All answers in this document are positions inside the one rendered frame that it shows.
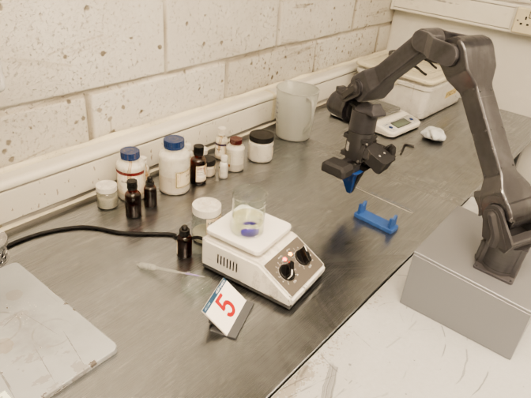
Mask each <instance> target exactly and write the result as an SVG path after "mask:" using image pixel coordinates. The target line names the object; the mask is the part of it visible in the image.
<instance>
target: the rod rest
mask: <svg viewBox="0 0 531 398"><path fill-rule="evenodd" d="M366 206H367V201H364V202H363V204H361V203H360V204H359V208H358V211H356V212H354V217H356V218H357V219H359V220H362V221H363V222H365V223H369V224H370V225H372V226H374V227H377V228H378V229H380V230H382V231H385V232H386V233H388V234H390V235H391V234H393V233H394V232H395V231H396V230H397V229H398V225H396V222H397V215H394V217H393V218H390V221H388V220H385V219H383V218H382V217H380V216H377V215H375V214H374V213H372V212H369V211H367V210H366Z"/></svg>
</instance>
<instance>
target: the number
mask: <svg viewBox="0 0 531 398"><path fill-rule="evenodd" d="M242 301H243V298H242V297H241V296H240V295H239V294H238V293H237V292H236V291H235V290H234V289H233V288H232V287H231V286H230V284H229V283H228V282H227V281H226V283H225V284H224V286H223V287H222V288H221V290H220V292H219V294H218V295H217V297H216V298H215V300H214V301H213V303H212V305H211V307H210V308H209V309H208V311H207V312H206V313H207V314H208V315H209V316H210V317H211V318H212V319H213V320H214V321H215V322H216V323H217V324H218V325H219V326H220V327H221V328H222V329H223V330H224V331H226V330H227V328H228V326H229V325H230V323H231V321H232V318H233V317H234V316H235V313H236V311H237V310H238V308H239V306H240V305H241V303H242Z"/></svg>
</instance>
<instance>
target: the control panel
mask: <svg viewBox="0 0 531 398"><path fill-rule="evenodd" d="M303 246H306V245H305V244H304V243H303V242H302V241H301V240H300V239H299V238H298V237H296V238H294V239H293V240H292V241H291V242H290V243H289V244H288V245H287V246H286V247H285V248H284V249H282V250H281V251H280V252H279V253H278V254H277V255H275V256H274V257H273V258H272V259H271V260H270V261H268V262H267V263H266V264H265V265H264V266H265V268H266V269H267V270H268V271H269V272H270V274H271V275H272V276H273V277H274V278H275V279H276V280H277V281H278V282H279V283H280V285H281V286H282V287H283V288H284V289H285V290H286V291H287V292H288V293H289V294H290V295H291V296H293V295H294V294H295V293H296V292H297V291H298V290H299V289H300V288H301V287H302V286H303V285H304V284H305V283H306V282H307V281H308V280H309V279H310V278H311V277H312V276H313V275H314V274H315V273H316V272H317V271H318V270H319V269H320V268H321V267H322V266H323V263H322V262H321V261H320V260H319V259H318V258H317V257H316V256H315V255H314V254H313V253H312V252H311V251H310V250H309V249H308V248H307V249H308V252H309V254H310V255H311V259H312V260H311V262H310V263H309V264H308V265H301V264H300V263H299V262H298V261H297V260H296V251H297V250H300V248H301V247H303ZM289 252H291V253H292V256H290V255H289V254H288V253H289ZM283 257H286V258H287V261H284V260H283ZM290 261H294V271H295V274H296V276H295V278H294V279H293V280H285V279H284V278H283V277H282V276H281V274H280V272H279V268H280V267H281V266H282V265H283V264H287V263H289V262H290Z"/></svg>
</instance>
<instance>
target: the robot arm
mask: <svg viewBox="0 0 531 398"><path fill-rule="evenodd" d="M425 58H427V59H429V60H431V61H433V62H436V63H438V64H440V66H441V69H442V71H443V73H444V76H445V78H446V80H447V81H448V82H449V83H450V84H451V85H452V86H453V87H454V88H455V89H456V90H457V91H458V92H459V94H460V96H461V100H462V102H463V106H464V108H465V113H466V117H467V120H468V123H469V128H470V131H471V134H472V137H473V142H474V145H475V148H476V153H477V156H478V159H479V162H480V167H481V170H482V173H483V176H484V180H483V184H482V187H481V190H477V191H474V198H475V200H476V203H477V206H478V216H482V218H483V227H482V237H483V239H481V243H480V246H479V248H478V250H477V252H476V253H475V259H476V262H475V263H474V265H473V267H474V268H475V269H477V270H479V271H481V272H483V273H485V274H487V275H489V276H492V277H494V278H496V279H497V280H500V281H503V282H504V283H507V284H509V285H512V284H513V282H514V280H515V278H516V276H517V274H518V272H519V270H520V268H521V266H522V262H523V261H524V259H525V256H526V255H527V253H528V252H529V249H530V247H531V185H530V184H529V182H528V181H527V180H526V179H525V178H524V177H523V176H522V175H521V174H520V173H519V172H518V171H517V169H516V167H515V164H514V159H513V156H512V153H511V150H510V145H509V142H508V139H507V134H506V131H505V128H504V125H503V120H502V117H501V114H500V111H499V106H498V104H497V100H496V98H495V93H494V89H493V86H492V82H493V78H494V75H495V69H496V60H495V48H494V44H493V42H492V41H491V39H490V38H489V37H487V36H484V35H465V34H461V33H456V32H449V31H447V30H444V29H441V28H421V29H419V30H417V31H415V32H414V34H413V35H412V37H411V38H410V39H408V40H407V41H406V42H405V43H403V44H402V45H401V46H400V47H399V48H398V49H397V50H396V51H394V52H393V53H392V54H391V55H389V56H388V57H387V58H386V59H384V60H383V61H382V62H381V63H379V64H378V65H376V66H374V67H371V68H369V69H365V70H363V71H361V72H359V73H357V74H355V75H354V76H353V77H352V79H351V83H350V84H349V85H348V87H346V86H344V85H339V86H337V87H336V91H335V92H333V93H332V94H331V95H330V97H329V99H328V100H327V102H326V106H327V109H328V111H329V112H331V113H332V114H334V115H336V116H337V117H338V118H340V119H342V120H344V121H346V122H350V123H349V127H348V131H346V132H344V136H343V137H346V138H347V140H346V144H345V148H343V149H342V150H341V154H342V155H344V156H345V158H344V159H342V160H341V159H338V158H336V157H332V158H330V159H328V160H326V161H324V162H322V171H324V172H326V173H328V174H330V175H333V176H335V177H337V178H339V179H342V180H343V183H344V185H345V189H346V192H347V193H351V192H353V191H354V189H355V187H353V186H354V185H357V183H358V182H359V180H360V178H361V176H362V175H363V173H364V172H365V171H367V170H368V169H370V168H371V169H372V170H373V172H374V173H376V174H381V173H382V172H384V171H385V170H387V169H388V167H389V166H390V165H391V164H392V162H393V161H395V157H396V156H395V154H396V147H395V146H394V145H393V144H390V145H387V146H385V145H381V144H379V143H377V142H376V141H377V140H378V138H377V137H378V136H377V135H375V128H376V124H377V120H378V117H383V116H386V112H385V111H384V110H383V108H382V105H381V104H373V103H370V102H364V101H369V100H380V99H383V98H385V97H386V96H387V95H388V94H389V93H390V91H391V90H392V89H393V88H394V83H395V82H396V80H397V79H399V78H400V77H402V76H403V75H404V74H406V73H407V72H408V71H410V70H411V69H412V68H413V67H415V66H416V65H418V64H419V63H420V62H422V61H423V60H424V59H425Z"/></svg>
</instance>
